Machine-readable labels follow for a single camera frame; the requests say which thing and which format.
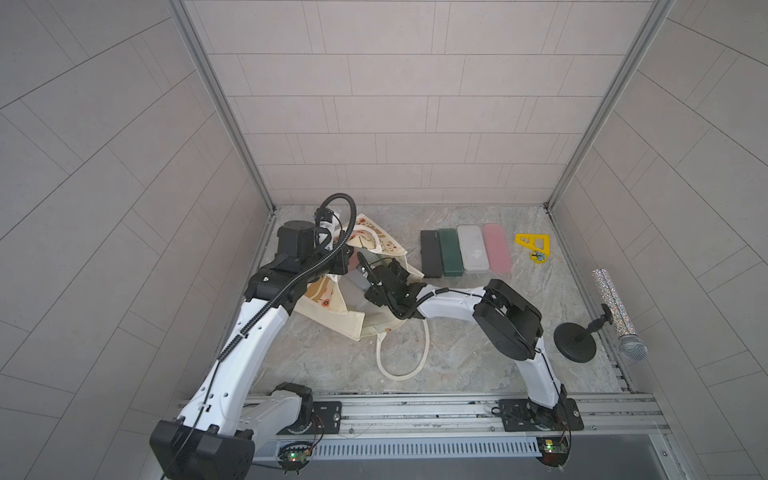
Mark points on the circuit board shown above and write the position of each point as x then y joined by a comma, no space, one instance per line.
554,451
295,456

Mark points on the floral canvas tote bag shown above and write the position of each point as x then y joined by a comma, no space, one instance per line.
339,303

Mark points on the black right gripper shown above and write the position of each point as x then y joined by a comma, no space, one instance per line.
374,293

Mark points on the dark green pencil case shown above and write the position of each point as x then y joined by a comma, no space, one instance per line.
451,257

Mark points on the black microphone stand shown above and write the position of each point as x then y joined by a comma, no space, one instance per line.
576,342

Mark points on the black pencil case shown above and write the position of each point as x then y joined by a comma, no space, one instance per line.
431,259

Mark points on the glittery silver microphone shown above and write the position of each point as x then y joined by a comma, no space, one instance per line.
630,345

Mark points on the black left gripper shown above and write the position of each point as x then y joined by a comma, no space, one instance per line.
340,260

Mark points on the right circuit board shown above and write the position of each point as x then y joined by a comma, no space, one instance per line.
554,451

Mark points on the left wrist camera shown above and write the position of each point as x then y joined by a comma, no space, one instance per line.
326,218

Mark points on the white grey pencil case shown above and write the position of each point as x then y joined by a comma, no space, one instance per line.
472,248

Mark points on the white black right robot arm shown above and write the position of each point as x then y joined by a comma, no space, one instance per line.
509,321

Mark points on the aluminium mounting rail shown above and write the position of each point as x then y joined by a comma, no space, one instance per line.
470,414

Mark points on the pink pencil case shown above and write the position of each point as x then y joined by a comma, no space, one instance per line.
497,248

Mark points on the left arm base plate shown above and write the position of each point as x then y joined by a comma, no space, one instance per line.
326,419

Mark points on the yellow triangular wooden toy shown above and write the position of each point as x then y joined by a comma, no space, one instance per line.
537,244

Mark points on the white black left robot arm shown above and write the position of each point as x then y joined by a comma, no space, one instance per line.
207,439

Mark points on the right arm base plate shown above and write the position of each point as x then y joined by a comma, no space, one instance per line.
522,415

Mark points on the left circuit board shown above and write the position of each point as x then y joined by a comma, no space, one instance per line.
295,456

